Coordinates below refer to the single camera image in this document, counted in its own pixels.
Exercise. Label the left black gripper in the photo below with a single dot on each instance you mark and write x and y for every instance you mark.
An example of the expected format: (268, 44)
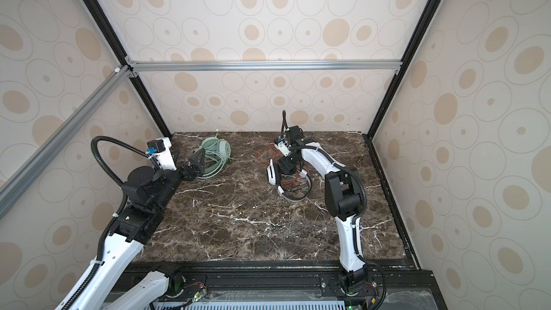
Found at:
(199, 168)

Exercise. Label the white black headphones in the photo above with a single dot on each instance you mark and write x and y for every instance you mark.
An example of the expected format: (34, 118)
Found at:
(292, 188)

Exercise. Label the mint green headphones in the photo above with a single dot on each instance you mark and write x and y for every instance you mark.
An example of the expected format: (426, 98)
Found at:
(217, 151)

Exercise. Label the left slanted aluminium frame bar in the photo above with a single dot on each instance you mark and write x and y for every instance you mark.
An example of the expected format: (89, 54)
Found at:
(24, 177)

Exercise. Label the horizontal aluminium frame bar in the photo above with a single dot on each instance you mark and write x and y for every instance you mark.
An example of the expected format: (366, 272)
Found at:
(263, 65)

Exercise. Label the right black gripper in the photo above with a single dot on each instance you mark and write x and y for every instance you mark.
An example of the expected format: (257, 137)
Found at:
(285, 164)

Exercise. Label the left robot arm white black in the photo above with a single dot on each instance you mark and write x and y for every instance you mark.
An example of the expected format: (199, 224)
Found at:
(146, 195)

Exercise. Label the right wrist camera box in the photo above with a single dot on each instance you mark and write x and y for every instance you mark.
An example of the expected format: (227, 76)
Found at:
(289, 139)

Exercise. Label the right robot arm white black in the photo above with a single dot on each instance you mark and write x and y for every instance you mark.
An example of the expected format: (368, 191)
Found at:
(346, 202)

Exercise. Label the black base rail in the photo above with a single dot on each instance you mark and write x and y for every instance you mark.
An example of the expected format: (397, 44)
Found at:
(268, 285)

